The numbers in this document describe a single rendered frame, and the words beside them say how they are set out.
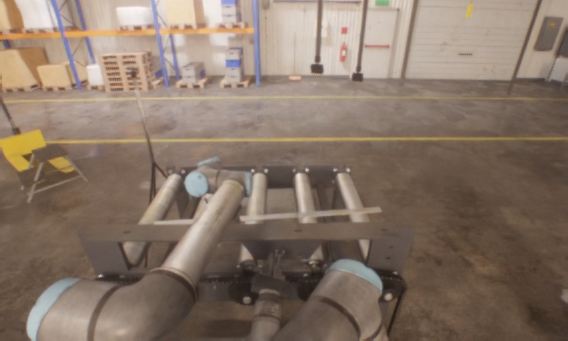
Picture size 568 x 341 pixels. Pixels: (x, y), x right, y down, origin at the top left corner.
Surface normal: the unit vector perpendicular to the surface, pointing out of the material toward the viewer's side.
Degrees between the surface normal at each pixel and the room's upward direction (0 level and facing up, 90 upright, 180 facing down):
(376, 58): 90
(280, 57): 90
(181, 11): 90
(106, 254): 90
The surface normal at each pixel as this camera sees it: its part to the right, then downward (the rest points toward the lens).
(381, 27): 0.02, 0.47
